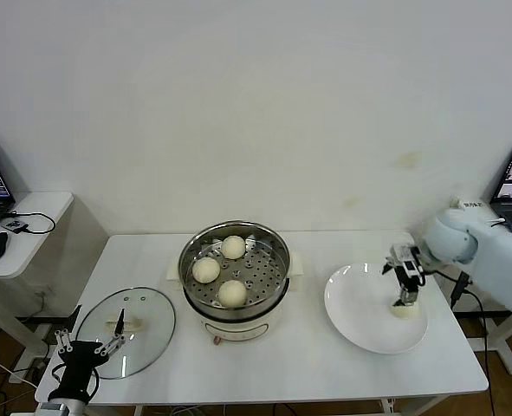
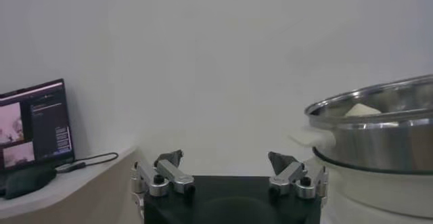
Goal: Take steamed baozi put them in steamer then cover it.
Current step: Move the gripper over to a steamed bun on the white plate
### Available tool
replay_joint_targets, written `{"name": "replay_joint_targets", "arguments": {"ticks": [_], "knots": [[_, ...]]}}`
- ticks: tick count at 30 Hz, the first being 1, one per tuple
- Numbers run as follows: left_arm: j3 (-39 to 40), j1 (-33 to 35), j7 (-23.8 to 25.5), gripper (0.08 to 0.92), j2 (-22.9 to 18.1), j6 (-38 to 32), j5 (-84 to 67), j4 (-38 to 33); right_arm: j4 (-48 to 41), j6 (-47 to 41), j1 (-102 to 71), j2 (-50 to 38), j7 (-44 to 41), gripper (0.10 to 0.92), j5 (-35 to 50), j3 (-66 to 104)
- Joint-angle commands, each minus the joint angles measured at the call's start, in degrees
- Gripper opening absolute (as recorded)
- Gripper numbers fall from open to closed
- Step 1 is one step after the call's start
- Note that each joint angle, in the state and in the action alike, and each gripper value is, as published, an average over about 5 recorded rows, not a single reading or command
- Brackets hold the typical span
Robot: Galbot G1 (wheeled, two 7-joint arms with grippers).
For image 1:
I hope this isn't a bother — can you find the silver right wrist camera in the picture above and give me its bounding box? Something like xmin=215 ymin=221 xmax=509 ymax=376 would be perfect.
xmin=390 ymin=244 xmax=416 ymax=263

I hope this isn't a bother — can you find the steel steamer basket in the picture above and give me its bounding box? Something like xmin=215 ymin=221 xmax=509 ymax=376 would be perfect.
xmin=178 ymin=220 xmax=291 ymax=316

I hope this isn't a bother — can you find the white side table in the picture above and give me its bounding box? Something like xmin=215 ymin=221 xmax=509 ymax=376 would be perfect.
xmin=450 ymin=197 xmax=512 ymax=376
xmin=0 ymin=192 xmax=75 ymax=385

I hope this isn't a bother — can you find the thin black desk cable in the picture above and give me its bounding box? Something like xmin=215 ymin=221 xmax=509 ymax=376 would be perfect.
xmin=4 ymin=211 xmax=56 ymax=236

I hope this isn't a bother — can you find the black cable with adapter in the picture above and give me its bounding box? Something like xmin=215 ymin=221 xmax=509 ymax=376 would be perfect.
xmin=450 ymin=270 xmax=497 ymax=416

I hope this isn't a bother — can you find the white steamed baozi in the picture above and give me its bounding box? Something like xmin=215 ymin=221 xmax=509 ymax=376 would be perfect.
xmin=220 ymin=235 xmax=247 ymax=261
xmin=217 ymin=279 xmax=248 ymax=308
xmin=191 ymin=257 xmax=221 ymax=284
xmin=389 ymin=301 xmax=421 ymax=321

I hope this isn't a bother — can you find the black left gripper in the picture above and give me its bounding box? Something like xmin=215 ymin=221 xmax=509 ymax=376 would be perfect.
xmin=55 ymin=305 xmax=131 ymax=402

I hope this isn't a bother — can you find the white round plate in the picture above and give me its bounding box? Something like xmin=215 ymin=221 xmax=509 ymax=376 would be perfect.
xmin=323 ymin=262 xmax=430 ymax=355

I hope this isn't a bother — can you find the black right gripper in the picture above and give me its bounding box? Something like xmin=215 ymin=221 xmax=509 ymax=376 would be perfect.
xmin=381 ymin=243 xmax=428 ymax=308

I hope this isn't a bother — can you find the cream electric cooking pot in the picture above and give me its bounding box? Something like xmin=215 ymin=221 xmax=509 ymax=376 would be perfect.
xmin=165 ymin=250 xmax=305 ymax=347

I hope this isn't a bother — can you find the white floor cable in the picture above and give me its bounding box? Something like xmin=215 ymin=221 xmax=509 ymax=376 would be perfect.
xmin=0 ymin=351 xmax=38 ymax=389

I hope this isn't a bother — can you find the round glass pot lid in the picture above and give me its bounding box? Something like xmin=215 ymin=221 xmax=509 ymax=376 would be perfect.
xmin=75 ymin=285 xmax=178 ymax=380

